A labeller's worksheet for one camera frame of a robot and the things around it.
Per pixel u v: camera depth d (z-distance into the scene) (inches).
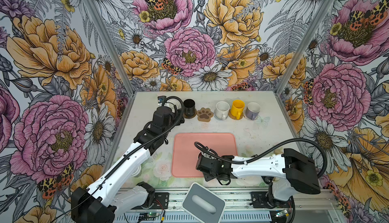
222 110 41.3
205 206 28.3
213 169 23.5
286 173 16.8
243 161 20.1
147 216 28.1
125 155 18.2
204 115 42.7
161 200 28.9
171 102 23.6
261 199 29.3
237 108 39.5
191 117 41.9
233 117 41.4
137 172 30.0
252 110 40.6
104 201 15.2
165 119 22.3
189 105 39.0
